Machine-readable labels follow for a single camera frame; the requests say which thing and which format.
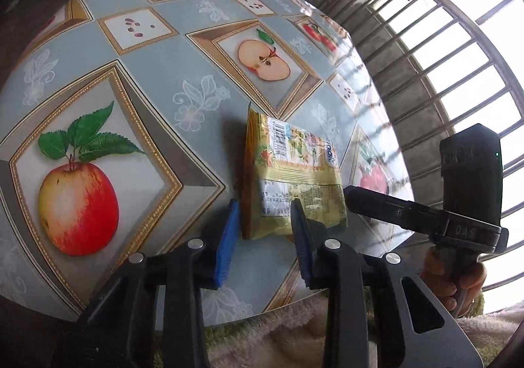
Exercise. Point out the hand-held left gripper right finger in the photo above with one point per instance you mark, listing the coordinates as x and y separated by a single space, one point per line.
303 245

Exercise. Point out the yellow snack packet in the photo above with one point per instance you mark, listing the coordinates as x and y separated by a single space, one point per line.
286 171

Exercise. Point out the white and green fluffy blanket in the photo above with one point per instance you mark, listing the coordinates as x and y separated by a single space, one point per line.
294 335

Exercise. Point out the metal balcony railing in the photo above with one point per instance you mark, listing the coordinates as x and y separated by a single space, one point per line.
462 12

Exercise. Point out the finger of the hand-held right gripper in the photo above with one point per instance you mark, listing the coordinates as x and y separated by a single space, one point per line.
389 208

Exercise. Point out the person's right hand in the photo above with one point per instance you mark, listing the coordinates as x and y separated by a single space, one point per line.
436 274

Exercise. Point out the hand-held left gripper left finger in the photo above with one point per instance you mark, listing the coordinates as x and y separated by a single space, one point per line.
227 245

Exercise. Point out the fruit print tablecloth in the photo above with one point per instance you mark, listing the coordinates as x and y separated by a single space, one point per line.
163 65

